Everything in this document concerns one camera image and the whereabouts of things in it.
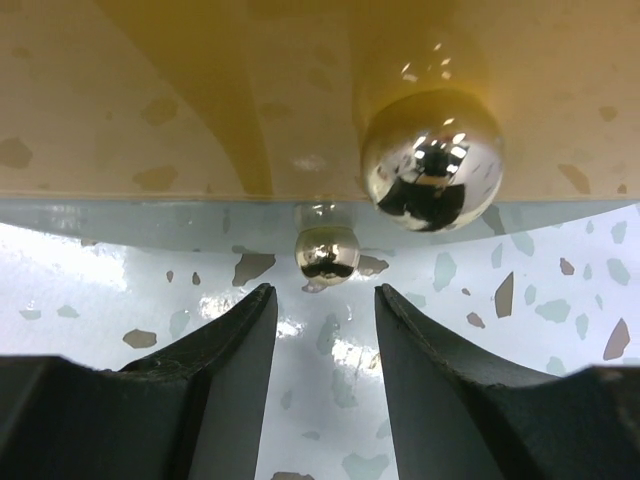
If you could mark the grey bottom drawer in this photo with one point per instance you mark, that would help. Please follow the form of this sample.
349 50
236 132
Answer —
271 228

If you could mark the cream round drawer organizer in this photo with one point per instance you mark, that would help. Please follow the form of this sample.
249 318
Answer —
269 100

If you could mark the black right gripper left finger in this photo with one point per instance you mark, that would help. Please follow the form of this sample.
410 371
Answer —
191 410

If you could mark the gold middle drawer knob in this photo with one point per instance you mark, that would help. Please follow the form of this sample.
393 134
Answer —
433 161

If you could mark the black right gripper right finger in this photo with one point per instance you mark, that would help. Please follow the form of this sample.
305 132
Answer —
457 411

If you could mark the gold drawer knob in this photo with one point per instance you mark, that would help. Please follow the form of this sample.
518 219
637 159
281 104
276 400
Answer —
327 256
433 161

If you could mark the gold bottom drawer knob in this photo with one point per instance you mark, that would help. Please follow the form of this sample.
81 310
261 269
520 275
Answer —
327 256

